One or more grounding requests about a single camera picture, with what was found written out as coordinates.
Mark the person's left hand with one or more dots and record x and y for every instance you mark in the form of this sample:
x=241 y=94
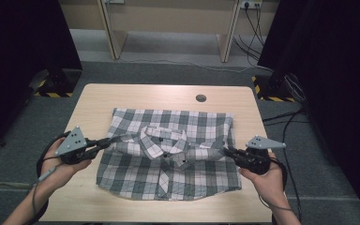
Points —
x=62 y=173

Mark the person's right hand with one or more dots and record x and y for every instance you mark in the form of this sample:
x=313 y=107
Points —
x=270 y=186

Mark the black curtain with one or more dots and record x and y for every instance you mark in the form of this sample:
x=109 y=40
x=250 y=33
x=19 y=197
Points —
x=18 y=47
x=340 y=78

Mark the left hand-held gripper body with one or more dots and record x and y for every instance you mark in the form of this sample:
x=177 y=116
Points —
x=72 y=142

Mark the grey white plaid shirt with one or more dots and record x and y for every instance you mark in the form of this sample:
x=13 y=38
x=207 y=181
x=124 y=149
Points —
x=168 y=168

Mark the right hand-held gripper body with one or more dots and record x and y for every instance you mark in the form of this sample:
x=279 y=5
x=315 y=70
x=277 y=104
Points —
x=264 y=143

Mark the black stand base striped tape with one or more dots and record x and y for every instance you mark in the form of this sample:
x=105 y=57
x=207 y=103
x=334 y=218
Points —
x=57 y=82
x=267 y=90

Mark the beige wooden desk frame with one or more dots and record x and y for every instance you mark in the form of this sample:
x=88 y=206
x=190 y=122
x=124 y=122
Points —
x=168 y=18

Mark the white wall power socket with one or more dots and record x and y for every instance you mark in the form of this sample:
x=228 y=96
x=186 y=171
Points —
x=250 y=3

